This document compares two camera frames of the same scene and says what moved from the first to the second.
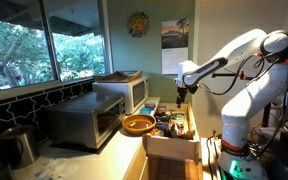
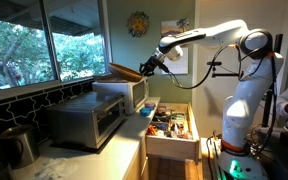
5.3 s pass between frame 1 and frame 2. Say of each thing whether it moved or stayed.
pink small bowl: stayed
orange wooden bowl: moved
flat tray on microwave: stayed
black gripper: moved
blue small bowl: stayed
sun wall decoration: stayed
